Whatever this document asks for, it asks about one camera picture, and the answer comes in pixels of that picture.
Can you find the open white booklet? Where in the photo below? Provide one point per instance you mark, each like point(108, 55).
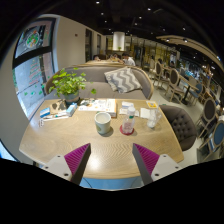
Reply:
point(99, 105)

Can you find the person in white shirt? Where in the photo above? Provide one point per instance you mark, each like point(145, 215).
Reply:
point(128, 60)

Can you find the dark tufted round chair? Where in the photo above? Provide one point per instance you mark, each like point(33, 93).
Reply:
point(182, 125)

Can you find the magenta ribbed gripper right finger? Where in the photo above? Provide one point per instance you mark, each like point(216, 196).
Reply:
point(152, 166)

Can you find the yellow card on table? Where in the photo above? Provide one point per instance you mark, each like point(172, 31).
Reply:
point(152, 104)

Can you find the grey zigzag cushion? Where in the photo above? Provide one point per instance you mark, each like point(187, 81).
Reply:
point(122, 80)

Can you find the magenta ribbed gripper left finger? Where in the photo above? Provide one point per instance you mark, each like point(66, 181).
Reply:
point(71, 166)

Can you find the white napkin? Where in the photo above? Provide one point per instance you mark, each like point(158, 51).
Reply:
point(144, 113)

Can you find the clear plastic water bottle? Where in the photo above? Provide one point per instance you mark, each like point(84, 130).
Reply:
point(129, 120)

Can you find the red round coaster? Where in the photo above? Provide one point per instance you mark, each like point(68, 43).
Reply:
point(126, 133)

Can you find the potted green plant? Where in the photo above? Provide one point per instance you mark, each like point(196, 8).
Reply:
point(68, 84)

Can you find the grey upholstered sofa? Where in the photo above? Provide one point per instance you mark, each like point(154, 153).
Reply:
point(98, 87)

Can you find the window with green stickers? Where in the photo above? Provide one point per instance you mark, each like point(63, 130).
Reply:
point(32, 64)

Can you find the wooden dining chair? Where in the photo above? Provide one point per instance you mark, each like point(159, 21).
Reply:
point(173, 85)

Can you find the white green paper cup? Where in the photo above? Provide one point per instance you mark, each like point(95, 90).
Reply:
point(102, 122)

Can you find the small blue white box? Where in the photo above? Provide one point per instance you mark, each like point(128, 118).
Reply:
point(126, 105)

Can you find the blue white tissue pack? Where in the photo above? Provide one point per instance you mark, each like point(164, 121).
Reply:
point(71, 109)

